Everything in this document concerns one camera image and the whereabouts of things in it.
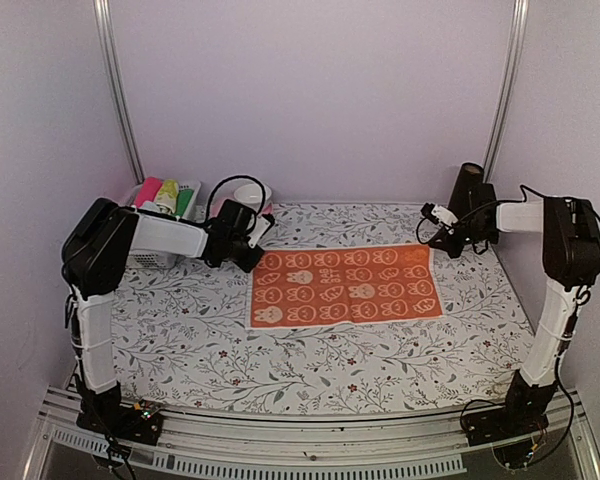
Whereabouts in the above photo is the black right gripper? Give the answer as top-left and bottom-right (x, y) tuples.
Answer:
(429, 218), (499, 258)

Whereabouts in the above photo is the orange patterned towel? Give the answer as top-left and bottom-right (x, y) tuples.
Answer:
(247, 244), (442, 329)

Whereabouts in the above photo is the white plastic basket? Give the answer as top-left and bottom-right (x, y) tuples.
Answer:
(120, 180), (208, 269)

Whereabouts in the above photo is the pink rolled towel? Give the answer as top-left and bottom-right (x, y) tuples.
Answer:
(131, 177), (163, 208)

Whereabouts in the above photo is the pink plate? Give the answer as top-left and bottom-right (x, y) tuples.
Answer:
(255, 200), (273, 215)

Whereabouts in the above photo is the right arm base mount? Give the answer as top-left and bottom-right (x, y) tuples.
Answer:
(460, 404), (549, 446)

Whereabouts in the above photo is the black cable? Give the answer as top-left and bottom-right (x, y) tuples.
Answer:
(414, 183), (600, 256)
(207, 173), (274, 221)

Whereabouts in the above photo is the light blue towel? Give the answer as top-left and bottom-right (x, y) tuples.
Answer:
(139, 201), (161, 213)

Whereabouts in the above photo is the left black cable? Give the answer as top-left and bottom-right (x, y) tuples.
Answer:
(207, 173), (274, 221)

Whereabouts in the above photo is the green rolled towel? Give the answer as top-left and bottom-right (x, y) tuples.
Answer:
(175, 183), (199, 218)

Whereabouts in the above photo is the dark brown cylinder cup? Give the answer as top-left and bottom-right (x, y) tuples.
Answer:
(448, 162), (484, 217)

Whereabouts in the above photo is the yellow-green rolled towel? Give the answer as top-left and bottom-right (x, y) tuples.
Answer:
(153, 179), (179, 215)

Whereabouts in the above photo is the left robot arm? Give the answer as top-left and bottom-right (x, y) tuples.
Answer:
(61, 198), (275, 434)

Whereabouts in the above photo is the white bowl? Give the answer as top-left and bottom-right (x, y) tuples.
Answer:
(233, 183), (272, 208)

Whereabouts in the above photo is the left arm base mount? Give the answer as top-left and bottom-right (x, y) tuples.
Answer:
(76, 389), (164, 446)

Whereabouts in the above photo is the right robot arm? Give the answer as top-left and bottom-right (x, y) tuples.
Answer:
(421, 183), (600, 436)

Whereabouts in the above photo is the right black cable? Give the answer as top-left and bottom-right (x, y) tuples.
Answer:
(414, 183), (600, 256)

